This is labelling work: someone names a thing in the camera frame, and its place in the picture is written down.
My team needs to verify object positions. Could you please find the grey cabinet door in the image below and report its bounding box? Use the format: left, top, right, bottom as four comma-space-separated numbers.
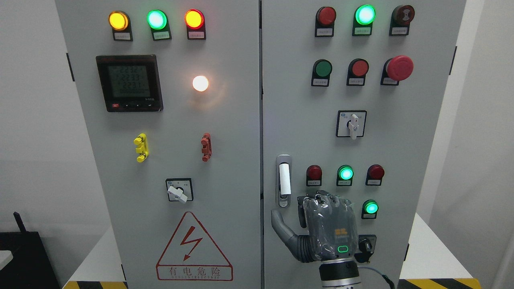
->
262, 0, 466, 289
56, 0, 262, 289

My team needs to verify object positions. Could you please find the black key selector switch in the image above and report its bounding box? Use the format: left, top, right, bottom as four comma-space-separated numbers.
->
354, 234, 377, 263

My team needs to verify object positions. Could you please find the dark red indicator lower right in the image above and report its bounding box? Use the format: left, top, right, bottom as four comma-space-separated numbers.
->
367, 164, 385, 180

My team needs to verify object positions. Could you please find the right grey cabinet door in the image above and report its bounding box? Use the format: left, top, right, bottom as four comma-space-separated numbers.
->
262, 0, 466, 289

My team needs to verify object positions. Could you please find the black digital power meter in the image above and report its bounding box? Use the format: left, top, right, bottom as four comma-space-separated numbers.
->
96, 54, 163, 113

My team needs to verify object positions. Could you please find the dark red buzzer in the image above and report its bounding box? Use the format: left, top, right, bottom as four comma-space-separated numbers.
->
392, 5, 415, 26

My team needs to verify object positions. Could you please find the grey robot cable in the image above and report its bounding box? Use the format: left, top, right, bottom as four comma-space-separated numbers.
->
357, 266, 397, 289

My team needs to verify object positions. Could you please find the yellow terminal connector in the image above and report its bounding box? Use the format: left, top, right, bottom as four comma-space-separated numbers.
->
133, 133, 149, 163

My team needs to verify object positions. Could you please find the green indicator light top right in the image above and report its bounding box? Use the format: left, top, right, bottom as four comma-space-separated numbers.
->
355, 5, 376, 25

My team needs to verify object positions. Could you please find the left grey cabinet door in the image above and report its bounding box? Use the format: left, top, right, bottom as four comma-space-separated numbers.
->
56, 0, 262, 289

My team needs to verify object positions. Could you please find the red indicator light top right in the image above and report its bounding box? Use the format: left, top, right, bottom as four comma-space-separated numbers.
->
316, 6, 337, 27

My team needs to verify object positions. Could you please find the white right rotary selector switch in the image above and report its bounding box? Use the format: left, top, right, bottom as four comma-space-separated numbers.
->
336, 110, 367, 140

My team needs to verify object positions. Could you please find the white glowing indicator lamp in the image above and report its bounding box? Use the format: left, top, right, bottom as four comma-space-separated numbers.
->
192, 75, 210, 92

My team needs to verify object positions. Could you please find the red terminal connector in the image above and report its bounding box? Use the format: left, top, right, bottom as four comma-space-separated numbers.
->
201, 133, 212, 162

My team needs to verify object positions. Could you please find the white left rotary selector switch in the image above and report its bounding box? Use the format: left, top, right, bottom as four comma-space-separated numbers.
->
165, 178, 194, 204

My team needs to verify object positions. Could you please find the dark red indicator lower left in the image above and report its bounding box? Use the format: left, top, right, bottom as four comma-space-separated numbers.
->
306, 165, 322, 181

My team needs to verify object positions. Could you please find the silver cabinet door handle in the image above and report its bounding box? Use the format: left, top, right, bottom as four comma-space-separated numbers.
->
275, 154, 292, 208

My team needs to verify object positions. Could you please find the red push button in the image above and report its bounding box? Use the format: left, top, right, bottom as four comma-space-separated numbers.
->
349, 58, 369, 77

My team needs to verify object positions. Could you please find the red electric danger warning sticker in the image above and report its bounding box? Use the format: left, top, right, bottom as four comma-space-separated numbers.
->
155, 212, 233, 281

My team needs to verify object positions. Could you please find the grey robotic humanoid hand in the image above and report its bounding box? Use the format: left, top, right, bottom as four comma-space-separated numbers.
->
271, 190, 358, 263

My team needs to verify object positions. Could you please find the dark red indicator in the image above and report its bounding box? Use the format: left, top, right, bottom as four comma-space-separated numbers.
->
306, 165, 322, 181
367, 164, 385, 180

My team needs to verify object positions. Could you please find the yellow indicator light top left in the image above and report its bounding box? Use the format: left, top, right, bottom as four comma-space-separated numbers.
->
108, 10, 130, 31

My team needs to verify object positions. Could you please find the black box at left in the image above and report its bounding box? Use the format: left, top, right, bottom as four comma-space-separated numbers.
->
0, 212, 60, 289

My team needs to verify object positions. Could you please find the red emergency stop mushroom button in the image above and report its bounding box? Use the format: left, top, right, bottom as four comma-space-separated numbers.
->
385, 55, 414, 81

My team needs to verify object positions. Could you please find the green indicator light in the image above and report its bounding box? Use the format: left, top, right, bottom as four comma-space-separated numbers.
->
355, 5, 376, 25
147, 9, 167, 31

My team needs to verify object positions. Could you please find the green indicator light top left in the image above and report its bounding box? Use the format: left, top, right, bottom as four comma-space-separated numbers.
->
147, 9, 167, 31

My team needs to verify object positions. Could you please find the white rotary selector switch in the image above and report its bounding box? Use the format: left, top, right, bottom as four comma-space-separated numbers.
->
336, 110, 367, 140
165, 178, 194, 204

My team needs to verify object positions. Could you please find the green lit push button lower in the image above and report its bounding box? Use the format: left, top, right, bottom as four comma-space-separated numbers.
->
361, 199, 379, 220

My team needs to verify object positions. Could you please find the red-orange indicator light top left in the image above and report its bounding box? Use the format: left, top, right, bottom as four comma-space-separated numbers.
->
185, 9, 204, 30

